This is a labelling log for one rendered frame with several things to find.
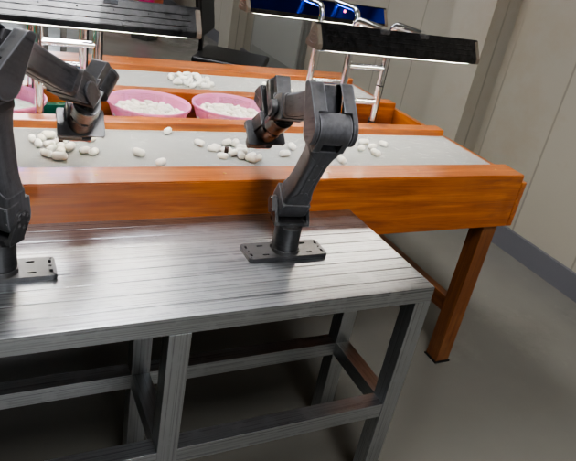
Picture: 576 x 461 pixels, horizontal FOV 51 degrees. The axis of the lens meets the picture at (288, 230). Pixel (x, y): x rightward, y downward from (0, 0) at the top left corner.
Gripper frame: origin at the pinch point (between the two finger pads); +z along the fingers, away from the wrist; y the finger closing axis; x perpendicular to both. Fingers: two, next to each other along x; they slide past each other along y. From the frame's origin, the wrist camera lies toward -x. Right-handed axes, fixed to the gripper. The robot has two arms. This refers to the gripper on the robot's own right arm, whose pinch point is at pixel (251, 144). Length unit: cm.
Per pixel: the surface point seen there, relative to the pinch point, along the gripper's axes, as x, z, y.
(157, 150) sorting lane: -3.4, 15.7, 21.1
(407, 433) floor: 87, 24, -51
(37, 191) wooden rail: 13, -5, 54
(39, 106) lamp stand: -21, 29, 49
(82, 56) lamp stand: -43, 42, 34
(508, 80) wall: -62, 73, -186
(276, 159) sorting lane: 0.8, 10.7, -12.0
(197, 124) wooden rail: -15.2, 26.3, 4.9
